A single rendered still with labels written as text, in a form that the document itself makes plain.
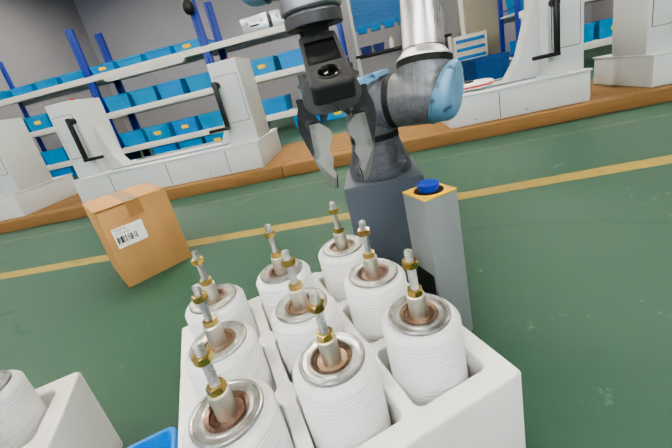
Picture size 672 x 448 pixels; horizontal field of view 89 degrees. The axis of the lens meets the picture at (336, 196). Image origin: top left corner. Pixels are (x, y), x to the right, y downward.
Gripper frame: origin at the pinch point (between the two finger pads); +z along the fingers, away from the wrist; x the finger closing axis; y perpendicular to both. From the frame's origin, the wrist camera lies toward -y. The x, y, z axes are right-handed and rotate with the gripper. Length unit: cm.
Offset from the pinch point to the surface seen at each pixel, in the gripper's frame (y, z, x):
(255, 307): 11.8, 23.5, 21.3
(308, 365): -13.3, 16.0, 10.1
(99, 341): 42, 41, 76
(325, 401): -17.4, 17.1, 8.7
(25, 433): -4, 23, 52
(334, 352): -13.8, 14.8, 6.9
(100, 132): 232, -13, 155
